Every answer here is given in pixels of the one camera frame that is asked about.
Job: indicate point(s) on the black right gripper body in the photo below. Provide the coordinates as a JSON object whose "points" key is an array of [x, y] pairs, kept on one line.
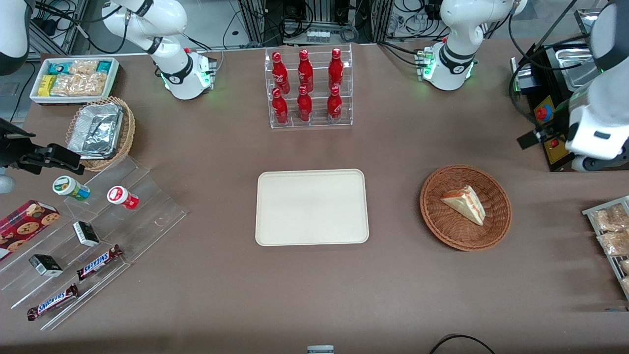
{"points": [[10, 147]]}

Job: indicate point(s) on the triangle sandwich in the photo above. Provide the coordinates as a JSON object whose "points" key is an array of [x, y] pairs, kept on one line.
{"points": [[467, 204]]}

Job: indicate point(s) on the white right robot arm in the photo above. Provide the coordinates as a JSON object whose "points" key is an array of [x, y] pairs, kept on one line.
{"points": [[167, 24]]}

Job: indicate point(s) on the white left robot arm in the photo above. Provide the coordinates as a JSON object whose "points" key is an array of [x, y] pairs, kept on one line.
{"points": [[457, 29]]}

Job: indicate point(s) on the light wicker basket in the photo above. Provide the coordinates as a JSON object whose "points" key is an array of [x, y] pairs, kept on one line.
{"points": [[127, 132]]}

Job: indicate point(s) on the round brown wicker basket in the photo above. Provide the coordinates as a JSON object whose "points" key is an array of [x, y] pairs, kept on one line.
{"points": [[442, 226]]}

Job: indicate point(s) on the beige plastic tray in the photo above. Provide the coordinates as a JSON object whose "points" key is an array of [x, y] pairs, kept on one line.
{"points": [[312, 206]]}

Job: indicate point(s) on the red emergency stop button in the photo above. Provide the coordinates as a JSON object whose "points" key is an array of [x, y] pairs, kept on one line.
{"points": [[543, 113]]}

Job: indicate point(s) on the black food warmer machine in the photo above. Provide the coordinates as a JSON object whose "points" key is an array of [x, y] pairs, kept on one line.
{"points": [[560, 160]]}

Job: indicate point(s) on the green lid cup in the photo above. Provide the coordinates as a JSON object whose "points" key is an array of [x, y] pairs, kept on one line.
{"points": [[66, 186]]}

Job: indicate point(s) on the silver foil container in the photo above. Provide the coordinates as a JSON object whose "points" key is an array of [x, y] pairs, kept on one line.
{"points": [[96, 130]]}

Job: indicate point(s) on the white plastic bin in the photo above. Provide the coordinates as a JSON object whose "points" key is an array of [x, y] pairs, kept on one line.
{"points": [[34, 96]]}

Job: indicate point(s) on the red cookie box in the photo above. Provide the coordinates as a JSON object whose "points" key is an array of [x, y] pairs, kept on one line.
{"points": [[24, 226]]}

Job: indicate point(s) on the yellow snack packet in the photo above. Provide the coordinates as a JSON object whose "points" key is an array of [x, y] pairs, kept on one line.
{"points": [[47, 85]]}

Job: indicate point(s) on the steel food pan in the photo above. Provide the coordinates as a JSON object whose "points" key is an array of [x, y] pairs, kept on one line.
{"points": [[577, 66]]}

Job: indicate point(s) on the red lid cup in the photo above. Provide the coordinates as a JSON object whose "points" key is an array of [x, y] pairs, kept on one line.
{"points": [[120, 196]]}

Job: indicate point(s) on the large clear cracker bag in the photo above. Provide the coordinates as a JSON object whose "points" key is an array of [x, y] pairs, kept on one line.
{"points": [[81, 84]]}

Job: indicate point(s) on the small black carton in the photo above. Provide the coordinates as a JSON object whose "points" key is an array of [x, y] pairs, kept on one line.
{"points": [[45, 265], [86, 234]]}

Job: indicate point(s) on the teal snack packet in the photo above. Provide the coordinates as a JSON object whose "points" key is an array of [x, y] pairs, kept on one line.
{"points": [[104, 66], [59, 68]]}

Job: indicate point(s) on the small clear cracker bag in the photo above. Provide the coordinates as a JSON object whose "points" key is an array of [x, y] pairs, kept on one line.
{"points": [[83, 67]]}

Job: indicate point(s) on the clear bagged snack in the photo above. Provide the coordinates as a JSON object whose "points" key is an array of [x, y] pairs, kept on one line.
{"points": [[614, 243], [612, 219], [625, 266], [625, 285]]}

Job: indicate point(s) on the clear acrylic stepped display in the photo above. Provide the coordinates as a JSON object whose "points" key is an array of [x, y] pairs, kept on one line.
{"points": [[142, 231]]}

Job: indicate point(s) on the Snickers chocolate bar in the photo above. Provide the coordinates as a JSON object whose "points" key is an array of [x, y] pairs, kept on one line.
{"points": [[98, 263], [52, 302]]}

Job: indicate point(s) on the red cola bottle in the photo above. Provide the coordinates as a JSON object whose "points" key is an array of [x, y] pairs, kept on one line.
{"points": [[280, 109], [305, 71], [304, 107], [336, 70], [334, 105], [280, 73]]}

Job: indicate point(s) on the clear acrylic bottle rack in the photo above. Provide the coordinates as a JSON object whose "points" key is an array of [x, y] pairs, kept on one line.
{"points": [[318, 123]]}

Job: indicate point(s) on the white power strip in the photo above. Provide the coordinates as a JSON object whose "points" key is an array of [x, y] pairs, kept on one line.
{"points": [[318, 35]]}

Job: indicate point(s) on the aluminium equipment rack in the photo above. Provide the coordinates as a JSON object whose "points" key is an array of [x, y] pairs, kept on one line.
{"points": [[255, 19]]}

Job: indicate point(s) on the small grey device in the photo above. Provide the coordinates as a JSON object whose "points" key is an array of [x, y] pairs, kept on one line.
{"points": [[320, 350]]}

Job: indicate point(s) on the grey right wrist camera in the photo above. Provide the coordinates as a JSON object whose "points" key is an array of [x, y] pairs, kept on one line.
{"points": [[6, 184]]}

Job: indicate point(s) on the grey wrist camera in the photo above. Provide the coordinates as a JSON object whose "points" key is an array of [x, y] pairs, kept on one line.
{"points": [[6, 184], [581, 164]]}

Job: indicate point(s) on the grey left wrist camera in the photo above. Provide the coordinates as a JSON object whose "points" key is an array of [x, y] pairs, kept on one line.
{"points": [[581, 164]]}

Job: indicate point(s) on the aluminium frame stand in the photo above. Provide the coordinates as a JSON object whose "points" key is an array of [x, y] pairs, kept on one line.
{"points": [[54, 29]]}

